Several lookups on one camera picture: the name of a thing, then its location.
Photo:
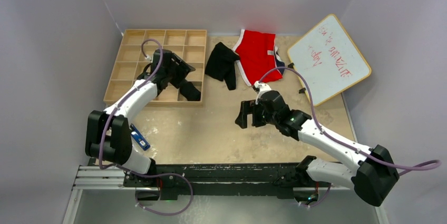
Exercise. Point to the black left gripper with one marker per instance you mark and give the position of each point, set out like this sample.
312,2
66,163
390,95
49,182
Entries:
183,70

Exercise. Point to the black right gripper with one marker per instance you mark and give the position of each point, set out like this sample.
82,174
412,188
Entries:
249,107

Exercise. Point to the black striped underwear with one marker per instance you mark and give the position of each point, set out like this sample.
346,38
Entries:
190,91

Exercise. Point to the plain black underwear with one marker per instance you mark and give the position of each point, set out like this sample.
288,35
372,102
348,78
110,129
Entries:
221,65

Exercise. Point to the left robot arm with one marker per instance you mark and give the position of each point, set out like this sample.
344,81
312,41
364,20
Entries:
108,134

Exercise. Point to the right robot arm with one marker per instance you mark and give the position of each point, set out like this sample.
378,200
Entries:
357,167

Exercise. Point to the red white blue underwear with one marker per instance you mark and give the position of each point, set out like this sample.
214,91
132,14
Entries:
258,54

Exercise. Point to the wooden compartment tray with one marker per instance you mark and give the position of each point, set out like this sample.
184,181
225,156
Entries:
189,45

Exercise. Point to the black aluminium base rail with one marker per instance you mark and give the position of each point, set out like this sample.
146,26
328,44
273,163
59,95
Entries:
280,180

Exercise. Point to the white board with wooden frame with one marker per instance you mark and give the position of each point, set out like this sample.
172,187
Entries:
328,60

